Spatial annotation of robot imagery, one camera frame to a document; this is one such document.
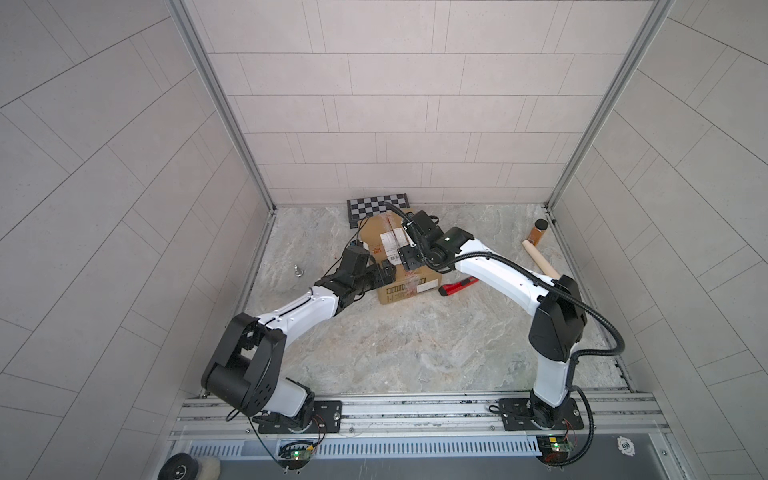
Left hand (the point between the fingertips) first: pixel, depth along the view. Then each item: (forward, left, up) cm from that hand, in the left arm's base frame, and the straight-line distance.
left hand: (393, 270), depth 87 cm
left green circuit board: (-43, +21, -6) cm, 48 cm away
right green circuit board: (-42, -38, -9) cm, 57 cm away
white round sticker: (-41, -54, -8) cm, 69 cm away
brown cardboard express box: (+11, +3, +3) cm, 11 cm away
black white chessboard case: (+31, +13, -6) cm, 34 cm away
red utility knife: (-1, -18, -9) cm, 20 cm away
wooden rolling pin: (+6, -50, -7) cm, 50 cm away
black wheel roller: (-46, +40, +3) cm, 61 cm away
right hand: (+3, -4, +4) cm, 7 cm away
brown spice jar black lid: (+17, -48, -2) cm, 51 cm away
